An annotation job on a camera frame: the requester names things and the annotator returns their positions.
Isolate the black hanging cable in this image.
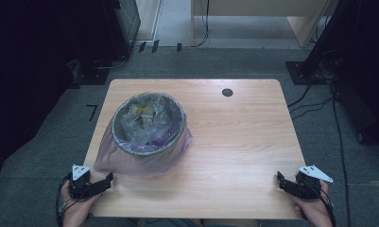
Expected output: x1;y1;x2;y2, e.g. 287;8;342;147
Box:
131;0;211;51

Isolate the black floor cable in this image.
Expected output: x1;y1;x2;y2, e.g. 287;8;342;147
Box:
330;81;353;227
286;84;336;121

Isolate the grey round trash bin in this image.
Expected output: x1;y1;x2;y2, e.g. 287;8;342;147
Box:
111;91;187;158

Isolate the person's right hand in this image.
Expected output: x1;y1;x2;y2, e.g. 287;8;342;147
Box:
292;180;335;227

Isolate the purple plastic bin liner bag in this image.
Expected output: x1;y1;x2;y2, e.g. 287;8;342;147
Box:
93;111;194;176

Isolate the person's left hand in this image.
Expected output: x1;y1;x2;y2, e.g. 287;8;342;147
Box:
60;181;98;227

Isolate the black floor tape corner mark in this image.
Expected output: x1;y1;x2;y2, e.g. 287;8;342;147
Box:
85;104;98;123

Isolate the dark cabinet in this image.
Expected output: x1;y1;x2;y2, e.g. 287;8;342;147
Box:
112;0;142;55

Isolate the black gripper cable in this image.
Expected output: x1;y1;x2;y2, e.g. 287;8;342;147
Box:
303;178;337;227
55;173;84;227

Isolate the black metal stand base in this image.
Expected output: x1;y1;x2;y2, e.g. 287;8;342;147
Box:
284;60;330;86
67;58;112;90

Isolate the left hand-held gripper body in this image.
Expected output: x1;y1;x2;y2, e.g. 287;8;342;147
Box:
69;164;95;201

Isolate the yellow wrapper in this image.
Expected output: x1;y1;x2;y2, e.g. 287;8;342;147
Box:
129;104;155;116

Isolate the light wooden desk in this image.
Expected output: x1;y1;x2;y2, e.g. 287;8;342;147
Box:
190;0;340;49

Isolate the clear crumpled plastic bag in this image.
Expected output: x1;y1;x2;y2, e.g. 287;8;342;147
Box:
119;94;173;146

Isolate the white panel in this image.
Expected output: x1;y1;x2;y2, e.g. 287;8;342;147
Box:
134;0;164;42

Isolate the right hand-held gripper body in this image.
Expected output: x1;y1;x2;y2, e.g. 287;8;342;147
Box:
294;165;335;201

